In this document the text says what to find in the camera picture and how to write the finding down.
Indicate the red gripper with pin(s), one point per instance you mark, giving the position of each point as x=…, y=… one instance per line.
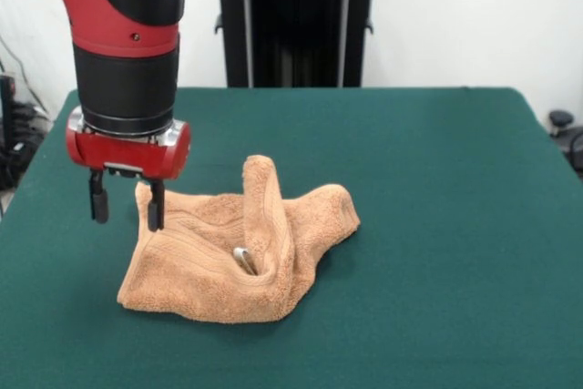
x=127, y=152

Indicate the tan terry towel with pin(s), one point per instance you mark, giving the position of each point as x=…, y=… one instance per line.
x=191, y=279

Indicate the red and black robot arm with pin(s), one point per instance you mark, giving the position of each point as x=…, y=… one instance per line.
x=127, y=84

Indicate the dark green table cloth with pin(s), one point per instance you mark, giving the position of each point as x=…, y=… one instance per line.
x=432, y=248

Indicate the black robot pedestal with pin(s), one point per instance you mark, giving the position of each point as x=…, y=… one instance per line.
x=296, y=20

